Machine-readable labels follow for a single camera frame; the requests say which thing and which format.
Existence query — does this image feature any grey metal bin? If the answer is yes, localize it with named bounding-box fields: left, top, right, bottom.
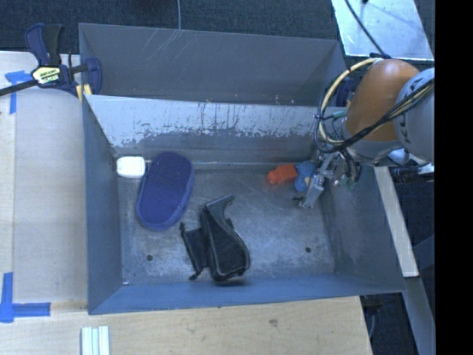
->
left=78, top=22, right=408, bottom=316

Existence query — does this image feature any white rounded box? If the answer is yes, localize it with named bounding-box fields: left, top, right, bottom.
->
left=116, top=155, right=146, bottom=179

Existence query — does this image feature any black cylinder on white bracket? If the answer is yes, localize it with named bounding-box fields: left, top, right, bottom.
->
left=384, top=146, right=435, bottom=177

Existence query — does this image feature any pale wood board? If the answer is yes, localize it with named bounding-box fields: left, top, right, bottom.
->
left=12, top=87, right=90, bottom=304

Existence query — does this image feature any orange toy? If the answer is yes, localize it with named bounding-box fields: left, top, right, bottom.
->
left=266, top=163, right=299, bottom=186

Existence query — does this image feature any blue oval pad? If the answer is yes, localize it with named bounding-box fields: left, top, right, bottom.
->
left=135, top=150, right=196, bottom=232

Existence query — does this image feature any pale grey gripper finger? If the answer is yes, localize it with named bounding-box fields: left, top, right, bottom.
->
left=298, top=175, right=327, bottom=209

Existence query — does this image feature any black holster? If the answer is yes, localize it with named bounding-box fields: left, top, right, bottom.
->
left=178, top=194, right=252, bottom=284

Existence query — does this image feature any blue toy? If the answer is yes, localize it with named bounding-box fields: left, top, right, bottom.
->
left=293, top=160, right=317, bottom=194

